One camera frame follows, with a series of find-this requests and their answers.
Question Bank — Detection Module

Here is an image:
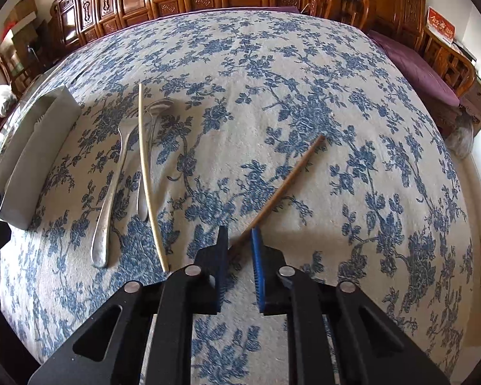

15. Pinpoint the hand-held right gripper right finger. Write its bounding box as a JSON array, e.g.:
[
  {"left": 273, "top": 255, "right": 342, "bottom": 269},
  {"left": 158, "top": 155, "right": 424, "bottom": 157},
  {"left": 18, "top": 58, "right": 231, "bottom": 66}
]
[{"left": 250, "top": 227, "right": 451, "bottom": 385}]

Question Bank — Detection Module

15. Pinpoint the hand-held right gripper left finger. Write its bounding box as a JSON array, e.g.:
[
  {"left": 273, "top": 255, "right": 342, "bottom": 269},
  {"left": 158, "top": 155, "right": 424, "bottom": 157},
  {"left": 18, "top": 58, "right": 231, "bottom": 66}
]
[{"left": 28, "top": 226, "right": 230, "bottom": 385}]

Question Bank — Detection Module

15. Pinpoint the red gift box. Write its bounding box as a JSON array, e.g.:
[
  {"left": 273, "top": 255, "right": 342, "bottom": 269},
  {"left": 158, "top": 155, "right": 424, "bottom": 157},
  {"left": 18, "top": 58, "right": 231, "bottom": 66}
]
[{"left": 425, "top": 7, "right": 457, "bottom": 45}]

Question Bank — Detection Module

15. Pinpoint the brown cardboard box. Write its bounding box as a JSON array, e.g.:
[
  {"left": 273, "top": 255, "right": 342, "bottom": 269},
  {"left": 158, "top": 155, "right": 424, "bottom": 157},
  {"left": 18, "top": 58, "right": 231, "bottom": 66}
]
[{"left": 8, "top": 0, "right": 38, "bottom": 22}]

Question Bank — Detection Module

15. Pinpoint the wooden side table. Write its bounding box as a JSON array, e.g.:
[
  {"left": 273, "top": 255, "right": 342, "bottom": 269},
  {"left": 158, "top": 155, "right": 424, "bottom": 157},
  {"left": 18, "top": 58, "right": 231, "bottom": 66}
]
[{"left": 457, "top": 40, "right": 481, "bottom": 130}]

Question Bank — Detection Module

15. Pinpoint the small metal spoon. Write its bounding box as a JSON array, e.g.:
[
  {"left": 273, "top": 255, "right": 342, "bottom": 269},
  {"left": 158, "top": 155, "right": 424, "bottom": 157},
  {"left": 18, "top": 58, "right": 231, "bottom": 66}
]
[{"left": 137, "top": 98, "right": 174, "bottom": 222}]

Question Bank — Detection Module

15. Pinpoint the stack of cardboard boxes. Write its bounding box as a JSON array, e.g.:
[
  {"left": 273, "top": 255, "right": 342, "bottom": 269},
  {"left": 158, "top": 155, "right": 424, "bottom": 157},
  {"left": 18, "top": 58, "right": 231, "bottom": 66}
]
[{"left": 4, "top": 18, "right": 49, "bottom": 59}]

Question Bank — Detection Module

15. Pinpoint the carved wooden armchair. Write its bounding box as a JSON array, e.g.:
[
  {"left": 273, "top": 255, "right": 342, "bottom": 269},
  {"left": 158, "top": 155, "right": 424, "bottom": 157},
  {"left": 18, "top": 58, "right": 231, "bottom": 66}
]
[{"left": 305, "top": 0, "right": 477, "bottom": 98}]

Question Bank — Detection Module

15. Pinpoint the purple armchair cushion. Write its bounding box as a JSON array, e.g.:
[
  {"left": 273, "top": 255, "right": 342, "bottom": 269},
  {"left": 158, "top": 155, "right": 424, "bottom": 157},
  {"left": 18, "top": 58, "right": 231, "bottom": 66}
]
[{"left": 367, "top": 30, "right": 460, "bottom": 107}]

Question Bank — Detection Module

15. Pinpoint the clear plastic bag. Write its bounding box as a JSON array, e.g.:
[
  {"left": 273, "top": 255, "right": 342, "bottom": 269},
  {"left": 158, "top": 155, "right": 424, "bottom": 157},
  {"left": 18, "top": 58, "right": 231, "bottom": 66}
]
[{"left": 0, "top": 82, "right": 15, "bottom": 115}]

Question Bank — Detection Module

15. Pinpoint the grey plastic bag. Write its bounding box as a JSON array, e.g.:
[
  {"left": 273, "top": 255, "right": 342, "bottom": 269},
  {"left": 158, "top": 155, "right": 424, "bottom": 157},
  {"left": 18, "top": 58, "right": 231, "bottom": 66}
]
[{"left": 445, "top": 122, "right": 476, "bottom": 159}]

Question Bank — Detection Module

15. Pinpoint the light bamboo chopstick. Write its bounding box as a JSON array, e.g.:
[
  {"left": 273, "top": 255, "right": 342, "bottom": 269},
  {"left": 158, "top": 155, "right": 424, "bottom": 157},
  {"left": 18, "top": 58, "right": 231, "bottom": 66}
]
[{"left": 138, "top": 83, "right": 170, "bottom": 272}]

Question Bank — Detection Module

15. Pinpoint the carved wooden chair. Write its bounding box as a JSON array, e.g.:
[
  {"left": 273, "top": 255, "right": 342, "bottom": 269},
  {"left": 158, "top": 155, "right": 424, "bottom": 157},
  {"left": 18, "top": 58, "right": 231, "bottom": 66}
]
[{"left": 0, "top": 43, "right": 38, "bottom": 94}]

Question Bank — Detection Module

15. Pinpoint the brown wooden chopstick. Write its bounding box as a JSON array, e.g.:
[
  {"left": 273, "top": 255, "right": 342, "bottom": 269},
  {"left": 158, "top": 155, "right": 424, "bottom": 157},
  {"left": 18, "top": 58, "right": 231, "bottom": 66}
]
[{"left": 228, "top": 135, "right": 326, "bottom": 259}]

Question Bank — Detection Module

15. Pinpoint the rectangular metal tin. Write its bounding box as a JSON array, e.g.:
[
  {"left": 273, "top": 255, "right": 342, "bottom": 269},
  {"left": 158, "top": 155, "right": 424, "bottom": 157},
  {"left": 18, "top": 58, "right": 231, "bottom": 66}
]
[{"left": 0, "top": 85, "right": 81, "bottom": 230}]

